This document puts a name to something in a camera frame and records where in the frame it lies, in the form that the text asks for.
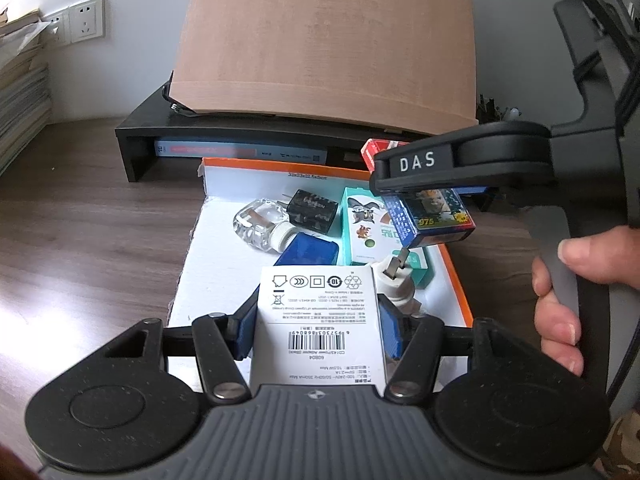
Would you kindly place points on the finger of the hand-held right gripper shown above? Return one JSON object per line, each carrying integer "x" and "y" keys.
{"x": 385, "y": 175}
{"x": 472, "y": 190}

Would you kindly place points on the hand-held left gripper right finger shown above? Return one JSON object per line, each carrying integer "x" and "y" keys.
{"x": 391, "y": 327}

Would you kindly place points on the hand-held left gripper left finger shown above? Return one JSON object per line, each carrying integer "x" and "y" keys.
{"x": 246, "y": 330}

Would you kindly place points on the playing card box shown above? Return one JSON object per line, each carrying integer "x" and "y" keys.
{"x": 440, "y": 215}

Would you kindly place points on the white plug-in heater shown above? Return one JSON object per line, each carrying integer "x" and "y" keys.
{"x": 395, "y": 285}

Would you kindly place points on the green bandage box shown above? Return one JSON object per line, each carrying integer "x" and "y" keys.
{"x": 362, "y": 230}

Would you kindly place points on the small white box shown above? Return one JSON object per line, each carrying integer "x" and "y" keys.
{"x": 320, "y": 320}

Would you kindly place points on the orange and white cardboard box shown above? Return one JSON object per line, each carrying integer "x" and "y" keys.
{"x": 220, "y": 260}

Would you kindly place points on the black charger adapter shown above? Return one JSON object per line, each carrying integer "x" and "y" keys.
{"x": 312, "y": 210}

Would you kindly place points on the blue plastic box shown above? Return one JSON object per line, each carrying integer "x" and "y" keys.
{"x": 307, "y": 250}

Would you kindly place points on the clear glass liquid bottle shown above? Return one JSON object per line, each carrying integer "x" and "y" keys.
{"x": 260, "y": 222}

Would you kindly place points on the person's right hand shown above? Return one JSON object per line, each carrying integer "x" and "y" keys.
{"x": 555, "y": 320}

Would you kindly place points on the small red box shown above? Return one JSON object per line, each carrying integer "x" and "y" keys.
{"x": 375, "y": 152}

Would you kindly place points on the black mesh pen holder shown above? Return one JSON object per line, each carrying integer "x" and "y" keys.
{"x": 492, "y": 110}

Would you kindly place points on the brown wooden board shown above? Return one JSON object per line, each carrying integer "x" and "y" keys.
{"x": 325, "y": 35}

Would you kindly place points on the grey book with red stripe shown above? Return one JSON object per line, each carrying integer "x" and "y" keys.
{"x": 225, "y": 151}

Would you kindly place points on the black desk riser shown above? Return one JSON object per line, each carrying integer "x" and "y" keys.
{"x": 137, "y": 147}

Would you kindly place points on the black metal clip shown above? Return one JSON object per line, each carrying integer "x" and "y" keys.
{"x": 175, "y": 102}

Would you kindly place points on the camouflage clothing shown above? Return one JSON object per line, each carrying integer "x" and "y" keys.
{"x": 625, "y": 440}

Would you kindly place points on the stack of books and papers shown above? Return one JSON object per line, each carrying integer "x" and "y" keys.
{"x": 20, "y": 95}

